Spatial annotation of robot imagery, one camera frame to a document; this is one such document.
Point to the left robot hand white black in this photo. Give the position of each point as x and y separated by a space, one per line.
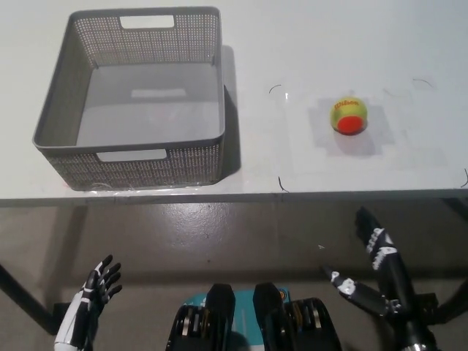
82 298

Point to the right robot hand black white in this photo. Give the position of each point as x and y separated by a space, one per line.
393 278

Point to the yellow orange tennis ball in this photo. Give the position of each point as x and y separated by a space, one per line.
349 115

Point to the black metal table leg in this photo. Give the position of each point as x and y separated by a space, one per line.
25 296
453 303

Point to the clear tape strip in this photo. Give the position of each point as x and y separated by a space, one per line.
146 187

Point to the black teal robot torso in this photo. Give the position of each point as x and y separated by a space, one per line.
219 321

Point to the grey perforated plastic basket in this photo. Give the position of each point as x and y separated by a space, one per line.
146 106

